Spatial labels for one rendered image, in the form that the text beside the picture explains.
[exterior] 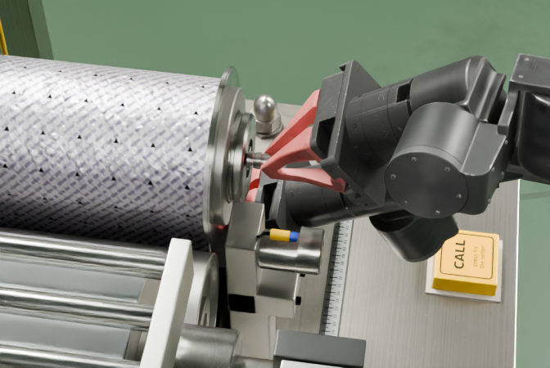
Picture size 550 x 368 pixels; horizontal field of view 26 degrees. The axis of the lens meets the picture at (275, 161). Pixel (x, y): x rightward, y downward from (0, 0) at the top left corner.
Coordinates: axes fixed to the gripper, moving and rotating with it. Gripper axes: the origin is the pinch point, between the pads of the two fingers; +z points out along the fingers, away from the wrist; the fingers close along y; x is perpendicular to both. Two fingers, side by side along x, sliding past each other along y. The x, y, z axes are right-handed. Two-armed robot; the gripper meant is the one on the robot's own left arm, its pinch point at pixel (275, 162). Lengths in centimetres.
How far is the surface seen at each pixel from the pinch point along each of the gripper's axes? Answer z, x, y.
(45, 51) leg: 94, -30, 75
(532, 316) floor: 49, -126, 66
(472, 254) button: 6.4, -39.3, 16.7
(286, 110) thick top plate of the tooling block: 17.9, -17.5, 25.1
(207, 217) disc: 3.6, 2.4, -6.0
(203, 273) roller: 4.9, 0.1, -9.6
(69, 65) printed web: 11.9, 13.7, 4.1
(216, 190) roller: 2.7, 2.9, -4.0
